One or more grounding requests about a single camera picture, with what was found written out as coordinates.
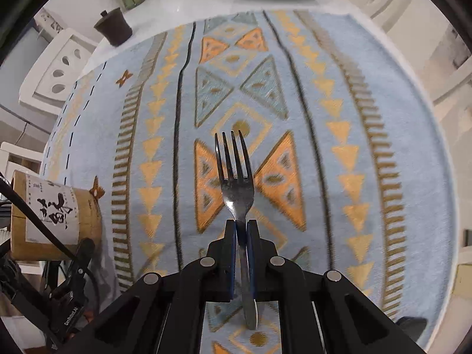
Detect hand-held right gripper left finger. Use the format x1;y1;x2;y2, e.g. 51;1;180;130
55;219;237;354

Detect patterned blue table mat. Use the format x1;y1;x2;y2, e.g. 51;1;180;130
39;9;458;354

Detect steel fork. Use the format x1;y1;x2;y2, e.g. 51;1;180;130
214;129;258;330

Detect bamboo utensil holder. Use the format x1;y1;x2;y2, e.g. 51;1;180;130
10;170;103;262

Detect white printed box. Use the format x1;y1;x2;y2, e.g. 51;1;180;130
35;7;67;39

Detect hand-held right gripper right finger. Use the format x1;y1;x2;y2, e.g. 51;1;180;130
247;220;425;354

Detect black smartphone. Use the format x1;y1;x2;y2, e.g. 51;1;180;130
396;316;428;343

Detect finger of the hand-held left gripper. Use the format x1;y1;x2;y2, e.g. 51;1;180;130
50;238;96;303

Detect dark brown lidded cup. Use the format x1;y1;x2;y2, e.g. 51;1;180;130
93;6;133;48

